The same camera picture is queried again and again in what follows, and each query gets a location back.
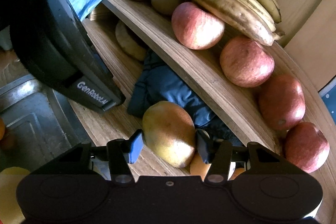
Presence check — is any round orange fruit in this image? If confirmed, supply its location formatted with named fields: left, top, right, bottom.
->
left=190, top=152, right=245, bottom=180

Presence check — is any green red mango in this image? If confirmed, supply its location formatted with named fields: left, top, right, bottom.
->
left=142, top=101, right=195, bottom=168

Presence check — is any yellow lemon fruit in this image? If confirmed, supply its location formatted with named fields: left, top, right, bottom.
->
left=1, top=166, right=30, bottom=223

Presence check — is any curved wooden shelf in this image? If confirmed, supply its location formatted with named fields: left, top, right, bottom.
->
left=101, top=0, right=336, bottom=224

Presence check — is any steel tray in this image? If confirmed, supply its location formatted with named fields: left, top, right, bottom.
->
left=1, top=75, right=91, bottom=171

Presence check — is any red apple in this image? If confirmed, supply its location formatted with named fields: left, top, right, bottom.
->
left=171, top=2, right=225, bottom=50
left=258, top=75, right=306, bottom=131
left=284, top=122, right=330, bottom=173
left=220, top=36, right=275, bottom=88

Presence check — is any dark blue cloth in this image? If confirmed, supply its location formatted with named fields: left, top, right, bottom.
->
left=127, top=52, right=244, bottom=147

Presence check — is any blue dotted mat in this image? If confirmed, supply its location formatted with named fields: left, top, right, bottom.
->
left=319, top=80, right=336, bottom=121

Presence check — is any brown spotted banana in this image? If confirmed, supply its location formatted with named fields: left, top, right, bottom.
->
left=193, top=0, right=284, bottom=47

